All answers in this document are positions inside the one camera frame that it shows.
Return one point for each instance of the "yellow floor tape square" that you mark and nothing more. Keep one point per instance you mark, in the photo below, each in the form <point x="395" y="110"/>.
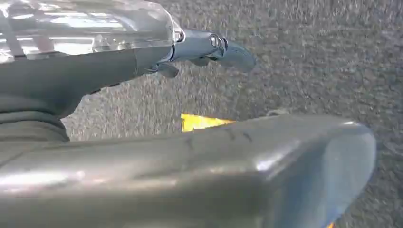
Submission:
<point x="198" y="122"/>

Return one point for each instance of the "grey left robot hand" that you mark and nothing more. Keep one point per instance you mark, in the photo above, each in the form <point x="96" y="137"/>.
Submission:
<point x="195" y="176"/>

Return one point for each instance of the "clear glossy plastic piece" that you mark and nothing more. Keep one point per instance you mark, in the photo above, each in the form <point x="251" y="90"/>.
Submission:
<point x="88" y="25"/>

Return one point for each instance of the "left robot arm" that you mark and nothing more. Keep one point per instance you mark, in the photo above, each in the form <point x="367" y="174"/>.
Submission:
<point x="28" y="126"/>

